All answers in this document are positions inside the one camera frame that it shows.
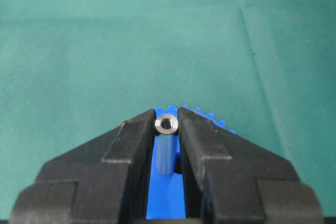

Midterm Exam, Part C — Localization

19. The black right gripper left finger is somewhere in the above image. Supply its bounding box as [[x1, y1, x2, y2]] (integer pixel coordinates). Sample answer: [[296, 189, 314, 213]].
[[9, 109, 156, 223]]

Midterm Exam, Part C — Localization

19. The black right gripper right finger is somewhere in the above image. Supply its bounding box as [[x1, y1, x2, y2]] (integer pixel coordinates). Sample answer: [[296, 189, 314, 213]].
[[177, 108, 324, 223]]

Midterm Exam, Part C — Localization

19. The small silver metal shaft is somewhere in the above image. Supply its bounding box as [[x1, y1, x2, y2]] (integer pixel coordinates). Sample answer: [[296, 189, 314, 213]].
[[154, 114, 179, 176]]

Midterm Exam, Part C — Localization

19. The green cloth mat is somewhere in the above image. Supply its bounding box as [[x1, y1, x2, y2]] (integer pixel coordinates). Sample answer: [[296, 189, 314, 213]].
[[1, 0, 335, 219]]

